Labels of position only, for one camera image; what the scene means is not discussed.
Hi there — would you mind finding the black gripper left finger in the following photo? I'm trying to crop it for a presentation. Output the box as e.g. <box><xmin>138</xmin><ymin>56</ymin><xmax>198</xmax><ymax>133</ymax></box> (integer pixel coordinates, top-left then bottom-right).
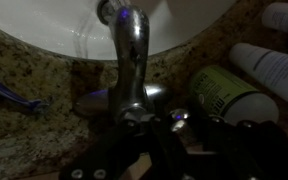
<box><xmin>58</xmin><ymin>124</ymin><xmax>150</xmax><ymax>180</ymax></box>

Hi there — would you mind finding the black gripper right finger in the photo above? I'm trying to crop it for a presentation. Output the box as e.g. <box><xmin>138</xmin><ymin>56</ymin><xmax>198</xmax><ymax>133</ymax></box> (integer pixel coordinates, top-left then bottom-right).
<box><xmin>149</xmin><ymin>116</ymin><xmax>198</xmax><ymax>180</ymax></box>

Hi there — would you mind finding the chrome tap with handle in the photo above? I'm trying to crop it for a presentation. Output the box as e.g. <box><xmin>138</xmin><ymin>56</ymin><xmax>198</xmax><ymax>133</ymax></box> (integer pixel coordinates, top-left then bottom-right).
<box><xmin>73</xmin><ymin>4</ymin><xmax>192</xmax><ymax>129</ymax></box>

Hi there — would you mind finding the green labelled white bottle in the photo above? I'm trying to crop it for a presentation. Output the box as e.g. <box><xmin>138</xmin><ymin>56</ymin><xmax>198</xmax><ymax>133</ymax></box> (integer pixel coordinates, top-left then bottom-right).
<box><xmin>189</xmin><ymin>65</ymin><xmax>279</xmax><ymax>125</ymax></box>

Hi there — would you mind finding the white tube with label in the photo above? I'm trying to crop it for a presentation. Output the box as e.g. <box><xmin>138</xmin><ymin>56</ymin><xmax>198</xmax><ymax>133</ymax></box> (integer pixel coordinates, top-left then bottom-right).
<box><xmin>229</xmin><ymin>43</ymin><xmax>288</xmax><ymax>102</ymax></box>

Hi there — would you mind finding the white round sink basin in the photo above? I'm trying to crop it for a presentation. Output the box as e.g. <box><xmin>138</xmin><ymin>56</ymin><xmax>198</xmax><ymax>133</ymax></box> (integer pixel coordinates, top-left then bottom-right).
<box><xmin>0</xmin><ymin>0</ymin><xmax>238</xmax><ymax>60</ymax></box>

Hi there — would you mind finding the chrome sink drain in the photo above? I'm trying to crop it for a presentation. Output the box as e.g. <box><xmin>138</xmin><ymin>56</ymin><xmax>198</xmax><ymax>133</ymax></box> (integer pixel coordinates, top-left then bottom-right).
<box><xmin>96</xmin><ymin>0</ymin><xmax>124</xmax><ymax>25</ymax></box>

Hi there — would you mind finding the white tube upper right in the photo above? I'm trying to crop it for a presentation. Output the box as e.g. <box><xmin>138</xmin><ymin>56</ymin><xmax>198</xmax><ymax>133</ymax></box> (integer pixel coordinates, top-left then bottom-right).
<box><xmin>262</xmin><ymin>2</ymin><xmax>288</xmax><ymax>33</ymax></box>

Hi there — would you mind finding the blue razor handle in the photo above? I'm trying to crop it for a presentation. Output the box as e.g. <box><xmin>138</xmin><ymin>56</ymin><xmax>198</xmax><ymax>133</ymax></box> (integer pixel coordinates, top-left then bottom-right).
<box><xmin>0</xmin><ymin>82</ymin><xmax>50</xmax><ymax>113</ymax></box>

